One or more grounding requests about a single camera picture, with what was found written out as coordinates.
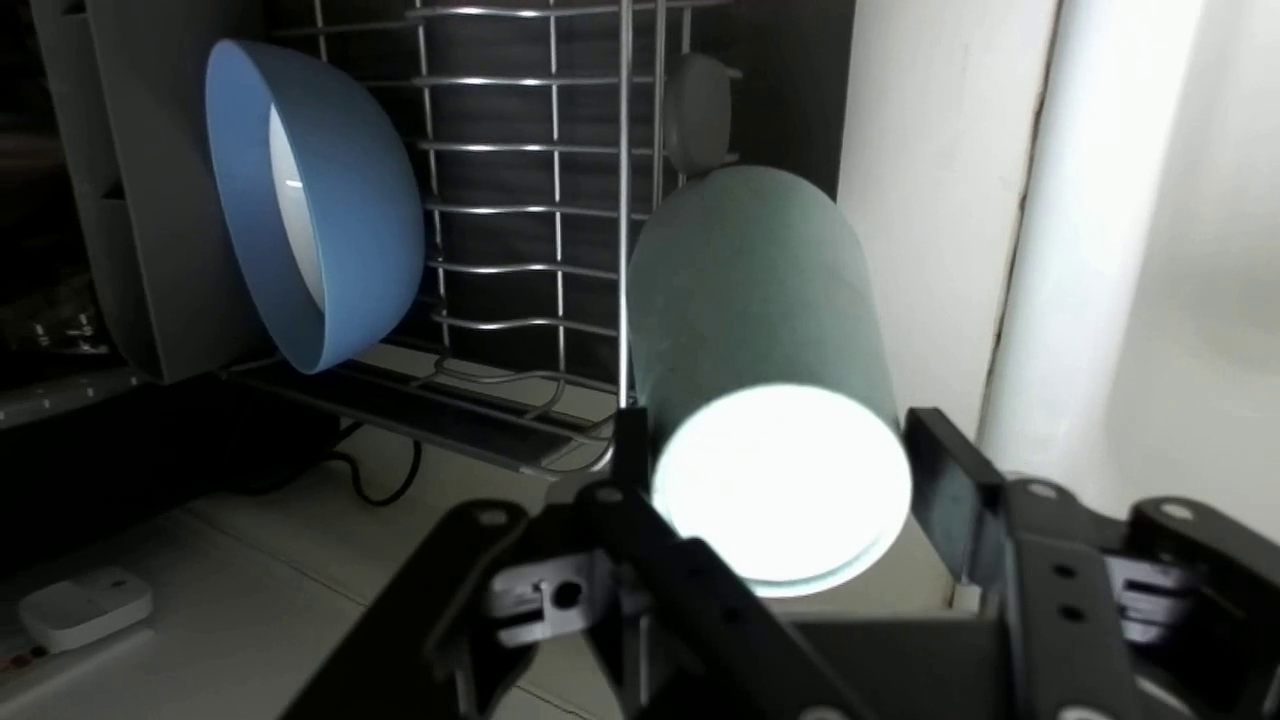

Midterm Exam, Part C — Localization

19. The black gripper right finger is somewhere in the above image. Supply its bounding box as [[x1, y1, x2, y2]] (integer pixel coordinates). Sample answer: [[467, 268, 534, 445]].
[[901, 406, 1280, 720]]

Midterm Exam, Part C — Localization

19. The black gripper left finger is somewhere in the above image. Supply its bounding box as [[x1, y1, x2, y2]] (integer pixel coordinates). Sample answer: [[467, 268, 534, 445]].
[[280, 406, 873, 720]]

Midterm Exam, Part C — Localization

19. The light blue plastic cup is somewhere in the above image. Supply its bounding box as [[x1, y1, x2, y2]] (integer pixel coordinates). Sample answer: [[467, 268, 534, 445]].
[[625, 164, 919, 606]]

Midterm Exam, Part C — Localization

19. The white kitchen sink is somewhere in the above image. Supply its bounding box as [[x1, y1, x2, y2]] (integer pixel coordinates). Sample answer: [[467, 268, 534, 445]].
[[974, 0, 1280, 544]]

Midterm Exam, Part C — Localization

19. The blue bowl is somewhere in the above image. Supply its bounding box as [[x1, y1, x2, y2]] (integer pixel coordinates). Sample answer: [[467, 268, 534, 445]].
[[201, 32, 428, 382]]

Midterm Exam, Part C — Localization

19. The small white flat device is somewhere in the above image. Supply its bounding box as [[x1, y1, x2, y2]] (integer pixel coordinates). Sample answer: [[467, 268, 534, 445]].
[[17, 566, 156, 659]]

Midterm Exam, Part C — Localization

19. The black cable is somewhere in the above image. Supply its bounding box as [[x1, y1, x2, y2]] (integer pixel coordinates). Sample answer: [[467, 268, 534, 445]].
[[325, 438, 428, 511]]

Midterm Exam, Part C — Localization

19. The black wire dish rack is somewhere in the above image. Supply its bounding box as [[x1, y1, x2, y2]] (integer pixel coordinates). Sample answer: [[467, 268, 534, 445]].
[[26, 0, 857, 566]]

